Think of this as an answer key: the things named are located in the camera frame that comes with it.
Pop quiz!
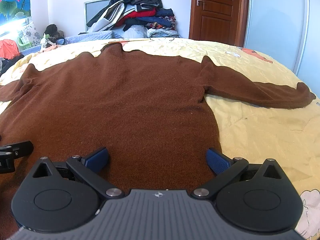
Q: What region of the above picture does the dark bag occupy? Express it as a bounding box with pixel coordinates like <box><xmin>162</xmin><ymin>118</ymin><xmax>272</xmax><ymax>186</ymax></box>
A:
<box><xmin>44</xmin><ymin>24</ymin><xmax>64</xmax><ymax>39</ymax></box>

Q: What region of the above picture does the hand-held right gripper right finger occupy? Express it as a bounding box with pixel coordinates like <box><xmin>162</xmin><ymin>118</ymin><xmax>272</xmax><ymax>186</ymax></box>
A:
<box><xmin>191</xmin><ymin>148</ymin><xmax>288</xmax><ymax>200</ymax></box>

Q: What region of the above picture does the yellow printed quilt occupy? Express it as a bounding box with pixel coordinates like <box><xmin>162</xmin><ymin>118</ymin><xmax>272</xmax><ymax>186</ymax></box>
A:
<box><xmin>0</xmin><ymin>37</ymin><xmax>320</xmax><ymax>240</ymax></box>

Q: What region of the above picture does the white crumpled paper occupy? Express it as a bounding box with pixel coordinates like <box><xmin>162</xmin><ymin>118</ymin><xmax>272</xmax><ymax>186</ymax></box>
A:
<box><xmin>41</xmin><ymin>33</ymin><xmax>56</xmax><ymax>48</ymax></box>

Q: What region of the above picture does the blue quilted blanket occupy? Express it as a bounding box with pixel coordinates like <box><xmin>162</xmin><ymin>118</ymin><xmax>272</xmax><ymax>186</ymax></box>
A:
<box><xmin>19</xmin><ymin>30</ymin><xmax>125</xmax><ymax>55</ymax></box>

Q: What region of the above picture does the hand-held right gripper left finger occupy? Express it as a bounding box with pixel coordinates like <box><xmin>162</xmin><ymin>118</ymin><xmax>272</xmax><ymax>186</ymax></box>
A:
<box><xmin>32</xmin><ymin>147</ymin><xmax>125</xmax><ymax>200</ymax></box>

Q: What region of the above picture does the pile of clothes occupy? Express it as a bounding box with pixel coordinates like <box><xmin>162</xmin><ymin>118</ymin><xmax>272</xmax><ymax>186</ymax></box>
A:
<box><xmin>86</xmin><ymin>0</ymin><xmax>180</xmax><ymax>39</ymax></box>

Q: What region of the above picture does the grey framed panel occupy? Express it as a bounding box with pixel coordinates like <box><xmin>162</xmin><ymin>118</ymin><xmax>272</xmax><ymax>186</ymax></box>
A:
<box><xmin>84</xmin><ymin>0</ymin><xmax>113</xmax><ymax>32</ymax></box>

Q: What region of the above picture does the brown wooden door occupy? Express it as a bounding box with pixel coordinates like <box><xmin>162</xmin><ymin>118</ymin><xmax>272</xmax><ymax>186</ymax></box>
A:
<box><xmin>189</xmin><ymin>0</ymin><xmax>250</xmax><ymax>47</ymax></box>

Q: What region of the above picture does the lotus wall poster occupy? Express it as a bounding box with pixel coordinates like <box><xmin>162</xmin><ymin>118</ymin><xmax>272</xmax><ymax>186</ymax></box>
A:
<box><xmin>0</xmin><ymin>0</ymin><xmax>32</xmax><ymax>23</ymax></box>

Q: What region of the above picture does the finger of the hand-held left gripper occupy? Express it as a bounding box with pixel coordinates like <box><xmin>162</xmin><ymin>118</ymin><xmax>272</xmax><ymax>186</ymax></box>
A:
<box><xmin>0</xmin><ymin>141</ymin><xmax>34</xmax><ymax>159</ymax></box>

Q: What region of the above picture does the orange cloth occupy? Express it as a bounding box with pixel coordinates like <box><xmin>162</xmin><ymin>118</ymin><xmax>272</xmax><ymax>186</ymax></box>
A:
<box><xmin>0</xmin><ymin>39</ymin><xmax>21</xmax><ymax>58</ymax></box>

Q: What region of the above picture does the white wardrobe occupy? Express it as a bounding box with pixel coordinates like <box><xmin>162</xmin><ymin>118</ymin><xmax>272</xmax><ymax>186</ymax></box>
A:
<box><xmin>244</xmin><ymin>0</ymin><xmax>320</xmax><ymax>93</ymax></box>

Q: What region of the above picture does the brown knit sweater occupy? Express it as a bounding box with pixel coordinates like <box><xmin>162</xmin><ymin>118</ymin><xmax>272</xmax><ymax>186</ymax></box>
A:
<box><xmin>0</xmin><ymin>41</ymin><xmax>316</xmax><ymax>240</ymax></box>

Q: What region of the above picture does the green plastic stool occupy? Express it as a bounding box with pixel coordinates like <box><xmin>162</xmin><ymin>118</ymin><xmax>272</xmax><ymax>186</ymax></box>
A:
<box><xmin>17</xmin><ymin>36</ymin><xmax>32</xmax><ymax>50</ymax></box>

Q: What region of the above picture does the dark clothes heap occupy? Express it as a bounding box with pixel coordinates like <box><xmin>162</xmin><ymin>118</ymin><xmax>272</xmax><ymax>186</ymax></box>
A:
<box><xmin>0</xmin><ymin>54</ymin><xmax>25</xmax><ymax>77</ymax></box>

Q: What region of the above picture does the floral pillow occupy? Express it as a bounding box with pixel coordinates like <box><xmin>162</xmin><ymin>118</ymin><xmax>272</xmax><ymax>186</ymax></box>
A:
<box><xmin>19</xmin><ymin>21</ymin><xmax>42</xmax><ymax>47</ymax></box>

